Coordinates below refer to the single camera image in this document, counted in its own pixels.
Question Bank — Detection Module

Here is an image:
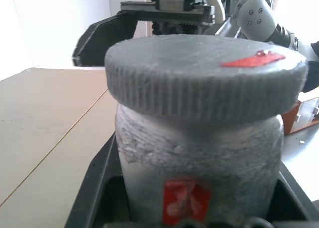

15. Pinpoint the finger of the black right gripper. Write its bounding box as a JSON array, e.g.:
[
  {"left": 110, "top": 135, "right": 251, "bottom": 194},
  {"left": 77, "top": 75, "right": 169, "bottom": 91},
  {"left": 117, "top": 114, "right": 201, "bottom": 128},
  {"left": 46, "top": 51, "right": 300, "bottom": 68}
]
[
  {"left": 302, "top": 40, "right": 319, "bottom": 93},
  {"left": 71, "top": 10, "right": 138, "bottom": 67}
]

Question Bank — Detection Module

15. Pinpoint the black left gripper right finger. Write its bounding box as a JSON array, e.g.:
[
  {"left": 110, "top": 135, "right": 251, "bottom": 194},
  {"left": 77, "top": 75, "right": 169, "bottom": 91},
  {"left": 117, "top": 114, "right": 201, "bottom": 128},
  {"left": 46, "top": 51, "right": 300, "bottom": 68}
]
[{"left": 266, "top": 162, "right": 319, "bottom": 228}]

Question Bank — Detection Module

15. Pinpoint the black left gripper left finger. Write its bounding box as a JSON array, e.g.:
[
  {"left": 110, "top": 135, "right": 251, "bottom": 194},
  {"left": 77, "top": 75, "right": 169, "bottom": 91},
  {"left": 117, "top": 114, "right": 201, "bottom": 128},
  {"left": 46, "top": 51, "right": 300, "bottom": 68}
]
[{"left": 64, "top": 132, "right": 133, "bottom": 228}]

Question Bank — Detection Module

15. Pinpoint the grey ribbed jar lid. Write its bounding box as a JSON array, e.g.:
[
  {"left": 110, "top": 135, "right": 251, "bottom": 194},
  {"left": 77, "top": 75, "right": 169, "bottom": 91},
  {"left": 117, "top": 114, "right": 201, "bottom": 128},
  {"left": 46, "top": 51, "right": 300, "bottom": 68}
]
[{"left": 104, "top": 34, "right": 310, "bottom": 125}]

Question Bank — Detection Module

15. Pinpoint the grey jar with red label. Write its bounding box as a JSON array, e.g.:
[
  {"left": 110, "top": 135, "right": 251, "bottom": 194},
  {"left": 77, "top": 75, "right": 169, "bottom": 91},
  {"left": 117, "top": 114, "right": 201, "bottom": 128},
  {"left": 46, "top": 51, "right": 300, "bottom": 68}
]
[{"left": 114, "top": 104, "right": 285, "bottom": 225}]

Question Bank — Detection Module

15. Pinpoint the orange box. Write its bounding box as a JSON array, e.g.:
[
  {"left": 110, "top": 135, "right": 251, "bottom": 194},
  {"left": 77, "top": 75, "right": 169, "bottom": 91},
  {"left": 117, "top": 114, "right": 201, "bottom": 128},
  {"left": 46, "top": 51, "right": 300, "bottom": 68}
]
[{"left": 283, "top": 91, "right": 319, "bottom": 136}]

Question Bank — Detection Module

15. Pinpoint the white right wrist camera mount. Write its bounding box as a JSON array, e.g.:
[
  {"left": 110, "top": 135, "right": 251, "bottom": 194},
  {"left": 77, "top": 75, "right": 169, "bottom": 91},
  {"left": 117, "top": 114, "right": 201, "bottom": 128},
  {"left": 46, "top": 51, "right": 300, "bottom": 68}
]
[{"left": 204, "top": 0, "right": 229, "bottom": 24}]

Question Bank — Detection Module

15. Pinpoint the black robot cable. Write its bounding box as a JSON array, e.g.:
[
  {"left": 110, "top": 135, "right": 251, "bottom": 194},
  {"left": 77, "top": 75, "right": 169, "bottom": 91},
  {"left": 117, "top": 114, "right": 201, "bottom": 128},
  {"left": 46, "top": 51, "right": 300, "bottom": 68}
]
[{"left": 222, "top": 0, "right": 232, "bottom": 16}]

